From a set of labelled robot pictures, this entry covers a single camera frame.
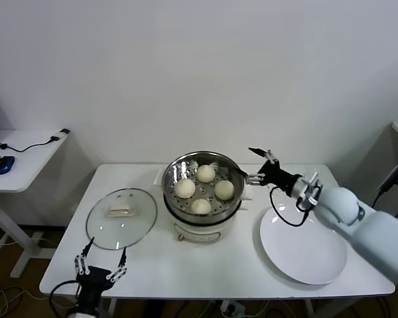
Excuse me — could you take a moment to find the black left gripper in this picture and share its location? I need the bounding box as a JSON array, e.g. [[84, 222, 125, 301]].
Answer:
[[74, 237, 129, 308]]

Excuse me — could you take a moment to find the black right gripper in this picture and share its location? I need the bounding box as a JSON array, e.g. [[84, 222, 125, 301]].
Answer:
[[230, 147, 302, 196]]

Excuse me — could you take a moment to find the white steamed baozi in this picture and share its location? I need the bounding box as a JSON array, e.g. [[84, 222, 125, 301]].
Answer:
[[174, 178, 196, 199], [196, 164, 216, 183], [190, 197, 213, 215], [214, 180, 235, 201]]

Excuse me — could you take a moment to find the round glass pot lid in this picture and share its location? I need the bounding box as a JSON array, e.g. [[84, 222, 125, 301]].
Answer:
[[86, 187, 159, 250]]

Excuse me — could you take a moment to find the stainless steel steamer basket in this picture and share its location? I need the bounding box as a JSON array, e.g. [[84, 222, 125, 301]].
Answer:
[[162, 150, 245, 225]]

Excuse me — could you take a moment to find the white electric cooker pot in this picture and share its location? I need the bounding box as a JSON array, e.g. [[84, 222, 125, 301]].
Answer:
[[152, 170, 255, 244]]

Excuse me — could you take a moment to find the large white plate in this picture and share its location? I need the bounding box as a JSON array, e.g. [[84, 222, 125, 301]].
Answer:
[[259, 205, 348, 286]]

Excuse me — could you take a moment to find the blue computer mouse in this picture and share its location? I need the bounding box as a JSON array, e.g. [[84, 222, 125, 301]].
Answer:
[[0, 155, 16, 175]]

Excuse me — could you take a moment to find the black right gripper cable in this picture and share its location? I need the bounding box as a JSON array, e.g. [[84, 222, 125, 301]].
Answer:
[[269, 185, 311, 228]]

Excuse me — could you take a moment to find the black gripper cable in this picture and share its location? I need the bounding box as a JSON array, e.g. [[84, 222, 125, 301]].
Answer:
[[269, 185, 311, 228], [48, 280, 80, 318]]

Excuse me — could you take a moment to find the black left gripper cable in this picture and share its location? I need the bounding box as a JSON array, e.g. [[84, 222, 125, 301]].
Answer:
[[48, 280, 80, 318]]

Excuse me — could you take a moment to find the black power adapter cable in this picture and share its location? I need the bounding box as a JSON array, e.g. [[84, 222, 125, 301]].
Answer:
[[377, 155, 398, 218]]

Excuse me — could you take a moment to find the black cable with adapter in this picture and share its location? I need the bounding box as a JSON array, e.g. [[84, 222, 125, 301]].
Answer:
[[0, 129, 70, 154]]

